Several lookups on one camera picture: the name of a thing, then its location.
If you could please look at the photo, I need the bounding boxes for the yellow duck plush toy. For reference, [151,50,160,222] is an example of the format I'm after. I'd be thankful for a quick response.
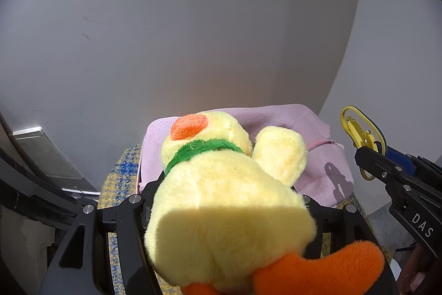
[144,111,386,295]

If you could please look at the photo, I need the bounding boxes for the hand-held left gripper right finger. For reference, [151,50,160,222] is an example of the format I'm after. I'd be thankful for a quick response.
[293,193,398,295]

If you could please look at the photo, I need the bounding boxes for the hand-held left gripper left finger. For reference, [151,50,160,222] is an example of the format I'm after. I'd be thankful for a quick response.
[38,174,164,295]

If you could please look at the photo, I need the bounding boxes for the pink cloth bag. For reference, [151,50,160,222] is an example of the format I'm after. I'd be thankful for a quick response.
[137,104,355,210]

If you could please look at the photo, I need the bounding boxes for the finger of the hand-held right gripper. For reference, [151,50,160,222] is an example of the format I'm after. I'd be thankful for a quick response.
[375,142,420,175]
[354,146,413,186]

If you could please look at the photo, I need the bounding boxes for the yellow toy clip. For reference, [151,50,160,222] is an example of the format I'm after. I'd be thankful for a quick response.
[340,105,386,182]

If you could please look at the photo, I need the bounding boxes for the white wall panel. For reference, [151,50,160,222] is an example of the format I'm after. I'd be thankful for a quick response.
[11,124,84,180]

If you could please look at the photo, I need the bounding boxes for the yellow blue plaid blanket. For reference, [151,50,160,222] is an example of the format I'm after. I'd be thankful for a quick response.
[98,143,395,295]

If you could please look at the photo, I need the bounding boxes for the person's right hand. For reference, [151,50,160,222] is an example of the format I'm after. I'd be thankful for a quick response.
[397,242,442,294]

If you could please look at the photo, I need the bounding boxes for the black grey stand bar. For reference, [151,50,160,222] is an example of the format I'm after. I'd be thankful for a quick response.
[0,143,101,224]

